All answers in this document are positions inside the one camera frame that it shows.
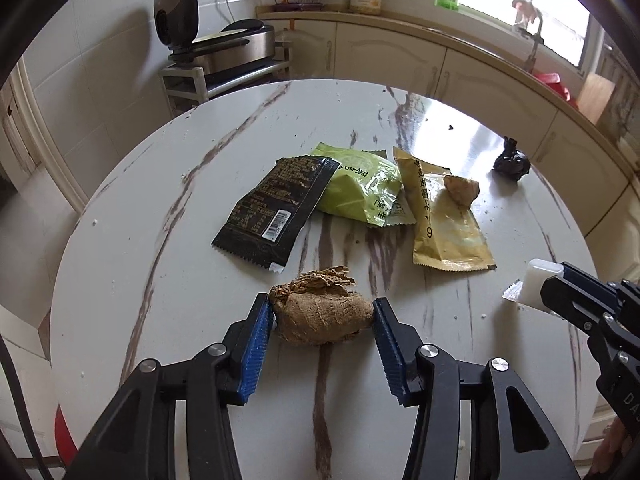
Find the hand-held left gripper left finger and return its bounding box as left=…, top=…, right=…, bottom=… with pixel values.
left=75, top=292, right=276, bottom=480

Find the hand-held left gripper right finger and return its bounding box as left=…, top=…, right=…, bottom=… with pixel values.
left=372, top=297, right=581, bottom=480

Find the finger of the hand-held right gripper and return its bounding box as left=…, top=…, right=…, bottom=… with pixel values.
left=559, top=261, right=640, bottom=311
left=539, top=277, right=633, bottom=378

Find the white plastic wrapper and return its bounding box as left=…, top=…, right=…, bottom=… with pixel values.
left=501, top=258, right=563, bottom=307

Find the beige paper ball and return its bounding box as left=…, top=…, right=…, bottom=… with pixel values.
left=268, top=266, right=376, bottom=347

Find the person's right hand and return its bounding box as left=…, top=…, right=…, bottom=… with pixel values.
left=592, top=417, right=628, bottom=476

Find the yellow snack packet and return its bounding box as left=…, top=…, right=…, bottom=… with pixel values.
left=392, top=146, right=497, bottom=272

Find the small black knotted bag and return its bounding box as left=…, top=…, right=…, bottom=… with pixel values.
left=492, top=136, right=532, bottom=181

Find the black snack packet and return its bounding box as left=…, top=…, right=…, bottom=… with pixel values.
left=211, top=156, right=337, bottom=275

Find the ginger piece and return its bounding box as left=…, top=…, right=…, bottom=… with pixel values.
left=442, top=174, right=481, bottom=207

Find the green snack packet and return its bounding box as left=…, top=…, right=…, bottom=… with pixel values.
left=311, top=142, right=417, bottom=227

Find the round marble table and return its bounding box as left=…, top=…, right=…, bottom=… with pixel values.
left=49, top=79, right=601, bottom=480

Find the wooden cutting board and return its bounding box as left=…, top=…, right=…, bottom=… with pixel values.
left=576, top=72, right=617, bottom=126

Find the red plastic basin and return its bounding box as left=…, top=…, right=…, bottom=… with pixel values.
left=531, top=71, right=578, bottom=111

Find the red plastic stool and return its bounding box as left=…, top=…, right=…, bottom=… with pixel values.
left=52, top=405, right=81, bottom=466

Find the metal faucet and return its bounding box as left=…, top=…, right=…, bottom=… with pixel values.
left=520, top=10, right=546, bottom=73

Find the cloth on faucet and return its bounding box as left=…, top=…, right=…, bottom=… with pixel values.
left=511, top=0, right=542, bottom=31

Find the grey kitchen cart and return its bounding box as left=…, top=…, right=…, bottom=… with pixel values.
left=159, top=42, right=293, bottom=116

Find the black rice cooker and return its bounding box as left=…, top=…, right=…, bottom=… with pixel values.
left=152, top=0, right=278, bottom=78

